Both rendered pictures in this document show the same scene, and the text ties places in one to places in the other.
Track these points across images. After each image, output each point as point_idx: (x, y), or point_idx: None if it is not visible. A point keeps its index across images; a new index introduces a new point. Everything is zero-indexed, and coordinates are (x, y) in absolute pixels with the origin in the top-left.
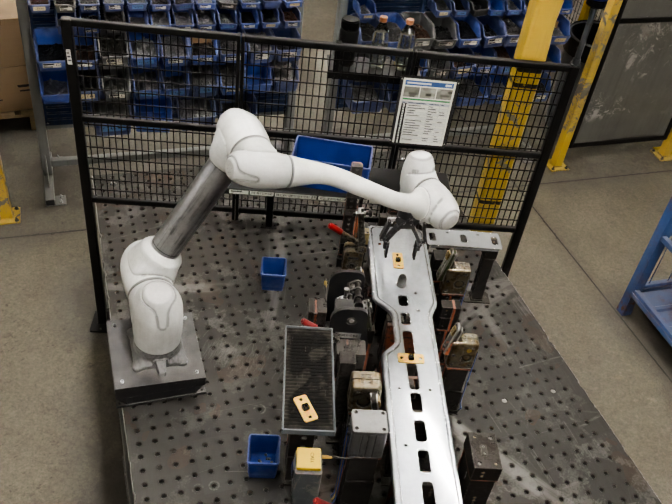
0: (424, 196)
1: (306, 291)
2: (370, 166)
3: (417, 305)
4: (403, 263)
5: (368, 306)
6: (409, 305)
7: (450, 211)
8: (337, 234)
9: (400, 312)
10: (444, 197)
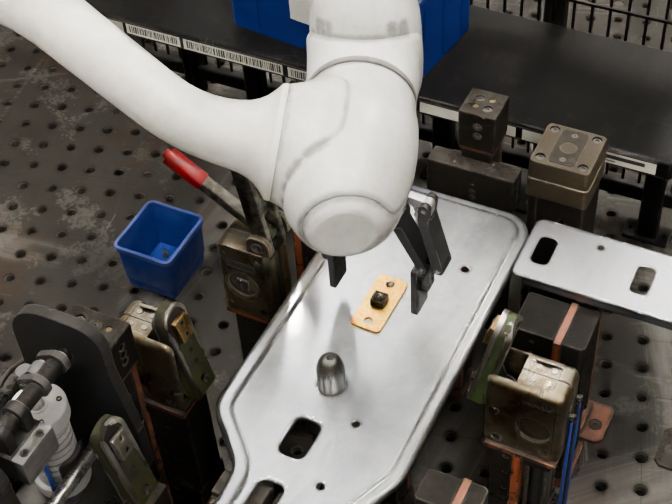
0: (269, 120)
1: (232, 315)
2: (419, 2)
3: (331, 468)
4: (388, 316)
5: (100, 440)
6: (306, 460)
7: (333, 195)
8: (415, 179)
9: (261, 476)
10: (340, 137)
